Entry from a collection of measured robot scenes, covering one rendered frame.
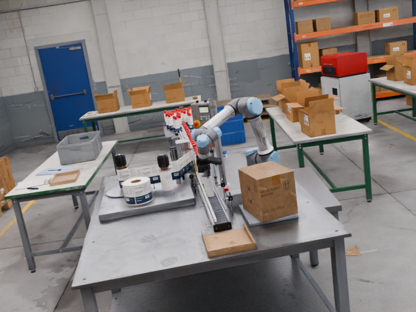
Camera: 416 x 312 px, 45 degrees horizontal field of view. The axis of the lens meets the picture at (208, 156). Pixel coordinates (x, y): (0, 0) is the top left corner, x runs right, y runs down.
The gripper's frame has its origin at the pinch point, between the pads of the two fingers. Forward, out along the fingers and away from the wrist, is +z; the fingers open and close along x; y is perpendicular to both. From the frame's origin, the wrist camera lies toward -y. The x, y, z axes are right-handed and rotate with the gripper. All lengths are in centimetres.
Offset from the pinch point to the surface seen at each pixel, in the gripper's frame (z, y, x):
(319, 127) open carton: 96, -133, -132
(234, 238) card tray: -11, -4, 61
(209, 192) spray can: 13.8, 0.7, 1.6
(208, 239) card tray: -8, 10, 56
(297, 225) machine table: -9, -42, 59
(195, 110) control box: -8, -2, -61
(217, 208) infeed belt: 6.0, -1.0, 23.3
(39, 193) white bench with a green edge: 89, 143, -99
